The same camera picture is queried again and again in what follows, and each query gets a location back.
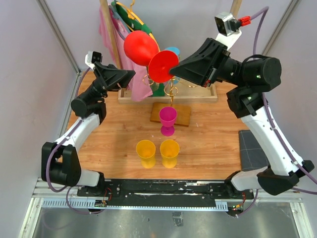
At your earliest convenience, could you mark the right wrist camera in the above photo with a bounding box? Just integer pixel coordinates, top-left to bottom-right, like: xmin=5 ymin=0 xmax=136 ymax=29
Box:
xmin=214 ymin=12 xmax=251 ymax=50

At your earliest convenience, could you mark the dark grey folded cloth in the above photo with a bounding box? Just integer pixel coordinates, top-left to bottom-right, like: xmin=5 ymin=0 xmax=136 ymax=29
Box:
xmin=238 ymin=130 xmax=269 ymax=171

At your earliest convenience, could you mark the green shirt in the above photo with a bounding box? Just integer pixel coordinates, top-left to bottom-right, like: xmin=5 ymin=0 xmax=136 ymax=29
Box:
xmin=108 ymin=1 xmax=153 ymax=102

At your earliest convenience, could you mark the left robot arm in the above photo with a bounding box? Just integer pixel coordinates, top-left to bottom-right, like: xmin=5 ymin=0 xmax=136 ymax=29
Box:
xmin=41 ymin=62 xmax=135 ymax=196

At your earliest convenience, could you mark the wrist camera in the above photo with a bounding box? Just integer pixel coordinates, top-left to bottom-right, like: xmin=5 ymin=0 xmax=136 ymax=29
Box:
xmin=214 ymin=12 xmax=251 ymax=50
xmin=85 ymin=51 xmax=103 ymax=69

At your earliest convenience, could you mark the pink shirt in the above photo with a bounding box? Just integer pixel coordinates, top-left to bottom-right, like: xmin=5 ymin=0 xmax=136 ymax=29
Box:
xmin=99 ymin=9 xmax=153 ymax=102

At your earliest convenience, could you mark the magenta plastic goblet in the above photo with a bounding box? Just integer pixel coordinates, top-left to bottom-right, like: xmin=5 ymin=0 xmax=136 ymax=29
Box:
xmin=159 ymin=107 xmax=177 ymax=136

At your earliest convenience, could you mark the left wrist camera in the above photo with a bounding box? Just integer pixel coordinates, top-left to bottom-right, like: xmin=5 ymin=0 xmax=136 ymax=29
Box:
xmin=85 ymin=51 xmax=103 ymax=69

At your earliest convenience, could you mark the yellow plastic cup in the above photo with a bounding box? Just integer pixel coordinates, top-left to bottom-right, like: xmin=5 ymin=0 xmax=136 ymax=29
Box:
xmin=136 ymin=140 xmax=156 ymax=169
xmin=159 ymin=139 xmax=180 ymax=169

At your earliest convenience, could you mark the clear wine glass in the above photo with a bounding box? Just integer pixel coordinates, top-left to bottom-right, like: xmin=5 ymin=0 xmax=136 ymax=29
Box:
xmin=147 ymin=75 xmax=159 ymax=93

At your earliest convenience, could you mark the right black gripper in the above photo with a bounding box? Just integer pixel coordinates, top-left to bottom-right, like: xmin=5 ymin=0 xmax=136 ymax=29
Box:
xmin=168 ymin=37 xmax=247 ymax=88

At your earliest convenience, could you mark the gold wire glass rack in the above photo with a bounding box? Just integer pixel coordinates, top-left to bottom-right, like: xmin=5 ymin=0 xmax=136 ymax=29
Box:
xmin=142 ymin=74 xmax=197 ymax=107

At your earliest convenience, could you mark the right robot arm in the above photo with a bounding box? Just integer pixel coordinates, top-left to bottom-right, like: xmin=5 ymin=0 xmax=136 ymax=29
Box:
xmin=169 ymin=37 xmax=314 ymax=198

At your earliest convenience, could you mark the blue plastic goblet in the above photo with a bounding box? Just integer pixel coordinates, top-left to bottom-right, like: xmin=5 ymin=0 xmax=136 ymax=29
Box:
xmin=164 ymin=47 xmax=180 ymax=59

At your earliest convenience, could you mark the black mounting rail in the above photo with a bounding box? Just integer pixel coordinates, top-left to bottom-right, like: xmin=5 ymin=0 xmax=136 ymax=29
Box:
xmin=77 ymin=179 xmax=254 ymax=208

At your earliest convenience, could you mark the wooden rack base board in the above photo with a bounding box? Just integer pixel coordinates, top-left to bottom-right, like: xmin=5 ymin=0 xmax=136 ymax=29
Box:
xmin=150 ymin=102 xmax=191 ymax=127

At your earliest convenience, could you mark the wooden clothes rack frame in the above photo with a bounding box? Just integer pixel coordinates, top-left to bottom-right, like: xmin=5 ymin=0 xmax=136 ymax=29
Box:
xmin=99 ymin=0 xmax=243 ymax=105

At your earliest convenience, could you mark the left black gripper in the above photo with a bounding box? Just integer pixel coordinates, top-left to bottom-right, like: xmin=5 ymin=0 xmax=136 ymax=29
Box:
xmin=86 ymin=61 xmax=136 ymax=102

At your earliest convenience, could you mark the red plastic cup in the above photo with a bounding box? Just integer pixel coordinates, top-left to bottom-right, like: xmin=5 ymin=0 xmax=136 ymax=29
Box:
xmin=123 ymin=30 xmax=179 ymax=83

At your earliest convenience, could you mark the yellow clothes hanger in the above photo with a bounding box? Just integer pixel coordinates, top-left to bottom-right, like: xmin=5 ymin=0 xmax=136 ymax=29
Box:
xmin=115 ymin=0 xmax=159 ymax=48

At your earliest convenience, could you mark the grey clothes hanger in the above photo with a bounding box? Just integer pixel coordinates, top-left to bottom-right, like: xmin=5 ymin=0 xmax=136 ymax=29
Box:
xmin=109 ymin=1 xmax=131 ymax=40

